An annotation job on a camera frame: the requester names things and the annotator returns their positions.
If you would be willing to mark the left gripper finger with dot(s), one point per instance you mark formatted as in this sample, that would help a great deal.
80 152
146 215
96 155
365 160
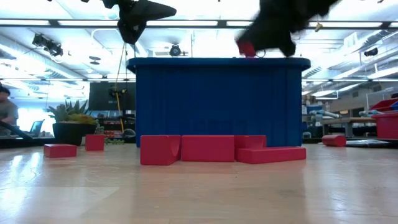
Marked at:
158 11

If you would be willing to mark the blue plastic bin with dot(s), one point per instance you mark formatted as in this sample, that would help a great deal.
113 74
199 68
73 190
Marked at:
217 99

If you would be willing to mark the overhead light bar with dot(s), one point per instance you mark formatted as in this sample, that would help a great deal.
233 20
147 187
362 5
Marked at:
186 23

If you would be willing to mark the yellow hanging hook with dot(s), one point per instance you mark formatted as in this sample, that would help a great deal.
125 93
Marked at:
317 27

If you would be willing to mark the round black ceiling lamp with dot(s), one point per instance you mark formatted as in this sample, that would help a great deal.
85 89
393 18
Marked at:
175 50

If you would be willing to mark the black monitor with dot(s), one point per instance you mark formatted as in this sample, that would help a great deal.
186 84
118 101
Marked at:
99 96

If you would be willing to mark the blue background box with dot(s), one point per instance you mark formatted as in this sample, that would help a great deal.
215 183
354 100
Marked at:
314 109

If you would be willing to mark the black ceiling box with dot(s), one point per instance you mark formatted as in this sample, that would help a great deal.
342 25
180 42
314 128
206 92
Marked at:
370 52

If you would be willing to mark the pale blue background machine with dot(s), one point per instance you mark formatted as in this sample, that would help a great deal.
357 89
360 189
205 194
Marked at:
323 114

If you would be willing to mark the grey dome object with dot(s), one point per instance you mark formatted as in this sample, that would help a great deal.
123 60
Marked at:
129 133

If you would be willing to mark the wooden background table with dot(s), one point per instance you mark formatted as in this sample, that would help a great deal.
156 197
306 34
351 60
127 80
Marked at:
348 120

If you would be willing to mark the potted succulent plant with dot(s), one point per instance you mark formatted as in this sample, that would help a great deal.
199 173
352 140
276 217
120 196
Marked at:
71 133

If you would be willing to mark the red rounded block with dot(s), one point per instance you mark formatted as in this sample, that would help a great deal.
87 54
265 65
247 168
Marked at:
334 140

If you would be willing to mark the open laptop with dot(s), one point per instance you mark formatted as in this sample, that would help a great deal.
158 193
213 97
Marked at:
37 126

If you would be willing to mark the person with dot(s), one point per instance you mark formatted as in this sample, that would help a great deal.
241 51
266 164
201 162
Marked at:
7 112

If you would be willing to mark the red plastic crate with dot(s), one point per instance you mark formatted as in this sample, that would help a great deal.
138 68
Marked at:
387 126

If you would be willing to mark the dark grey slotted rail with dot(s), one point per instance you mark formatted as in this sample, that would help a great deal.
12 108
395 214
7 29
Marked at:
367 143

